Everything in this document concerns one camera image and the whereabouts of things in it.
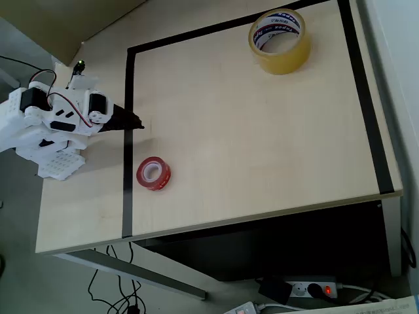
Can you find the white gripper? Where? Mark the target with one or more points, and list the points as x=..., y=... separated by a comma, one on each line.
x=115, y=118

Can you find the red tape roll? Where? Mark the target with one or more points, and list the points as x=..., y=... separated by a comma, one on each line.
x=162, y=178

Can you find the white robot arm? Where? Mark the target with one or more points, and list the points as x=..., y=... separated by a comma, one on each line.
x=13, y=131

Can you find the long black tape strip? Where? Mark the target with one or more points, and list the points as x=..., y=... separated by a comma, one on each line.
x=127, y=196
x=196, y=32
x=368, y=108

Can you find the yellow tape roll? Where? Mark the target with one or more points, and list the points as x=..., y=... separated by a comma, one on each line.
x=288, y=63

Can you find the tan cardboard panel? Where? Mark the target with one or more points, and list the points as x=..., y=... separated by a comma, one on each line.
x=65, y=26

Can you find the white furniture leg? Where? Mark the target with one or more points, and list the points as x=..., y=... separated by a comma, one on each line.
x=8, y=78

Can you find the grey metal table foot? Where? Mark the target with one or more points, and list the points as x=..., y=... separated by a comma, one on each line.
x=147, y=273

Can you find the small white power strip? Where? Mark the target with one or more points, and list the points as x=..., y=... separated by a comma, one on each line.
x=244, y=309

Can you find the black power adapter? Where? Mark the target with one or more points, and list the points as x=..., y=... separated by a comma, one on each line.
x=273, y=289

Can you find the black round plug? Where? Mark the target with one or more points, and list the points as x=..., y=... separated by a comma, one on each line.
x=314, y=290

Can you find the grey metal table leg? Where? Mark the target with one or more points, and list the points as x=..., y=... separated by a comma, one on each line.
x=393, y=235

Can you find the printed paper sheet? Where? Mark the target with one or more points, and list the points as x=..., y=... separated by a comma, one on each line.
x=376, y=307

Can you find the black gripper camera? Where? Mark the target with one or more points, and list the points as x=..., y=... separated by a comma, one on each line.
x=79, y=68

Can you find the white power strip red switch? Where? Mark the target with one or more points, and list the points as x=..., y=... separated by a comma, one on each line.
x=299, y=289

